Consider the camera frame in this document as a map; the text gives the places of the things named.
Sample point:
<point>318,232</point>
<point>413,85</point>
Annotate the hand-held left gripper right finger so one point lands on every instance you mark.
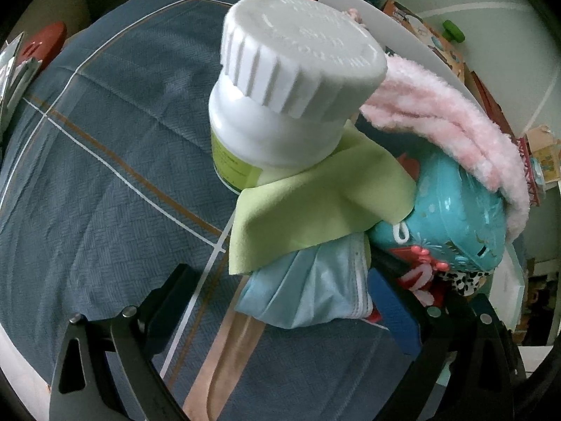
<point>394,311</point>

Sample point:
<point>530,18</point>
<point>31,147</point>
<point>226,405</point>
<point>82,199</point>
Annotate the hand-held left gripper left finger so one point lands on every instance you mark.
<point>171,298</point>

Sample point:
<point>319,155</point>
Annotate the leopard print scrunchie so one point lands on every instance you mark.
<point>464,283</point>

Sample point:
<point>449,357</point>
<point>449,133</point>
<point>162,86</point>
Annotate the blue face mask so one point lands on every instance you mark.
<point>307,285</point>

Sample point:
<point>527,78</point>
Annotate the white box with mint rim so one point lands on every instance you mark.
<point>506,294</point>

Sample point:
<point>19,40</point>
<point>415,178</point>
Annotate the light green cloth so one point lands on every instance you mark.
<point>298,210</point>

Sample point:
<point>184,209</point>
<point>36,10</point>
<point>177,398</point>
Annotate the pink fuzzy sock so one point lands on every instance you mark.
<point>438,105</point>

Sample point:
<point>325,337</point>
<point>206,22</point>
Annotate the teal shiny pouch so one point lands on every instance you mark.
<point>456,210</point>

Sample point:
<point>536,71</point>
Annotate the blue plaid blanket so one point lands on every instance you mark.
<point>109,162</point>

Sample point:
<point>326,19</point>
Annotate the red patterned box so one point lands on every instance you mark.
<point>528,171</point>

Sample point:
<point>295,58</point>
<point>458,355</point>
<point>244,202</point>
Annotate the red cardboard box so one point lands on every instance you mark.
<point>480,92</point>

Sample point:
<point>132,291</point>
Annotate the silver foil packet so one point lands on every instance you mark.
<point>11,79</point>

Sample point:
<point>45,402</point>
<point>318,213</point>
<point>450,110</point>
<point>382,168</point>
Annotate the cartoon printed box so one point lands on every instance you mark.
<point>429,39</point>

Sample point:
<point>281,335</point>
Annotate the white capped pill bottle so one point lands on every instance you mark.
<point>302,48</point>

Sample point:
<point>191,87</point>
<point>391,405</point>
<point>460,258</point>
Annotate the white board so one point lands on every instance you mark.
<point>394,30</point>

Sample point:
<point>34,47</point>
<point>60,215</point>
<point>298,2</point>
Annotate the red round object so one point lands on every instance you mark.
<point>44,44</point>

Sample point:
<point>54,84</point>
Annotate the green wall hook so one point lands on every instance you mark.
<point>453,30</point>

